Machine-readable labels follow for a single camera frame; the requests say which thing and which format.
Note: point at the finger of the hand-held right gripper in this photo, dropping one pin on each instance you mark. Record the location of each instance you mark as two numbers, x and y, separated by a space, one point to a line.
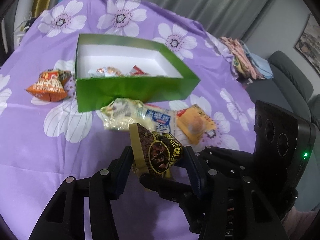
165 186
225 155

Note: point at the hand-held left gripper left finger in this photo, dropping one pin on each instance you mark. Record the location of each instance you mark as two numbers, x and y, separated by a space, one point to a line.
122 177

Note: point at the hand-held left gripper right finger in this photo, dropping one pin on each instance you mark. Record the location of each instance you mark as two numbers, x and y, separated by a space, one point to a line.
193 177

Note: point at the dark gold snack packet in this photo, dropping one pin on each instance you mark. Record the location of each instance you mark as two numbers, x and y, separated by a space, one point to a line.
157 152

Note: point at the yellow rice cracker packet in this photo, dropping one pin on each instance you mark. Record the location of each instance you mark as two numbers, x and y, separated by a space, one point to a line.
195 127

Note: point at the green snack packet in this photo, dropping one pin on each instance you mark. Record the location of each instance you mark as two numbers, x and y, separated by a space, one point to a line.
120 115

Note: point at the white and blue snack packet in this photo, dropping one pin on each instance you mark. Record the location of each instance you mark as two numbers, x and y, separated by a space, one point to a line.
160 120

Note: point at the green cardboard box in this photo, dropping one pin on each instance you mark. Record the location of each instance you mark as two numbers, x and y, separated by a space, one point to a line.
125 92

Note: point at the white nut snack packet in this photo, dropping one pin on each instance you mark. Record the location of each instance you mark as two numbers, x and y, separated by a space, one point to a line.
107 71

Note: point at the red snack packet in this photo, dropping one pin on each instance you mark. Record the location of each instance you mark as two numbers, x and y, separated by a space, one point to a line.
136 70

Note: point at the grey sofa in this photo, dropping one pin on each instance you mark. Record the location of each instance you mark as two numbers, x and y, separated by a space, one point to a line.
287 80

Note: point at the purple floral cloth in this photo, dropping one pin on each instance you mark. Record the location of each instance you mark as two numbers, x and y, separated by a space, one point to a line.
50 142

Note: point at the pile of folded clothes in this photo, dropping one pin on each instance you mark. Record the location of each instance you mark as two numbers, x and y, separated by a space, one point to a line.
242 57

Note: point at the purple dotted triangular packet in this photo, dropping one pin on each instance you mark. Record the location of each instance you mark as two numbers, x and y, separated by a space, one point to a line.
70 87

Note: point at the orange panda snack packet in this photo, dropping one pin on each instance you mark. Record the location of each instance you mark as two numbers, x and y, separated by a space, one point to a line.
47 85

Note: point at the framed wall picture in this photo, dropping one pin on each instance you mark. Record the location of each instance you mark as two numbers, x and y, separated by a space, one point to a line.
310 45

